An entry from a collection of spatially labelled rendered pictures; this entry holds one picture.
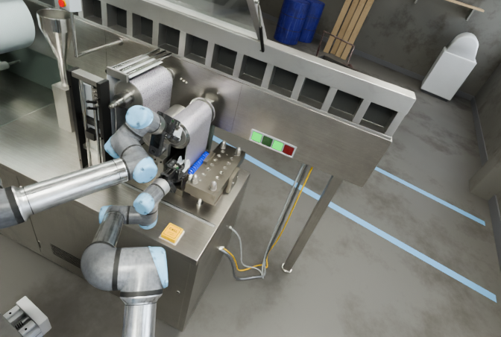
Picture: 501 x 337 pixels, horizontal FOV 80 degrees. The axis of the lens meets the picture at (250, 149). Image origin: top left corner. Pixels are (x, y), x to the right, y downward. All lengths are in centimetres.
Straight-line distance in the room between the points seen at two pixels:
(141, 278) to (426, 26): 787
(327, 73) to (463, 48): 623
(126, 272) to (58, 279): 150
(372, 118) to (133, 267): 117
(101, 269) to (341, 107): 117
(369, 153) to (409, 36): 686
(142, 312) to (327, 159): 105
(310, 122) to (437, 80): 624
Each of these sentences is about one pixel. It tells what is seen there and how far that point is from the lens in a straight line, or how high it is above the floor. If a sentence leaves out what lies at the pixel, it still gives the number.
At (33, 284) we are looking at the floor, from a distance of 246.
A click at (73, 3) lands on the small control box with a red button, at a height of 164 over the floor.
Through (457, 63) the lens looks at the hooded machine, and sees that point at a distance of 752.
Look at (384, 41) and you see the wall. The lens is 835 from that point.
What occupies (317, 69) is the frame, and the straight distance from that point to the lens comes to 139.
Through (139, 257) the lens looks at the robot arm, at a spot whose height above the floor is 126.
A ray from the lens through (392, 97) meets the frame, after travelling 141.
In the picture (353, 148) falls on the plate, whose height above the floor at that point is 133.
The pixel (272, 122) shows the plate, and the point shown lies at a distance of 153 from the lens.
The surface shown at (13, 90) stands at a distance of 206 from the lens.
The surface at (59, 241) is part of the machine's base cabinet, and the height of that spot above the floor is 40.
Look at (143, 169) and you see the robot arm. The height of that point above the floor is 142.
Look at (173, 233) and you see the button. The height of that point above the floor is 92.
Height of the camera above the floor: 207
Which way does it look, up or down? 36 degrees down
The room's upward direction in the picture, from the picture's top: 17 degrees clockwise
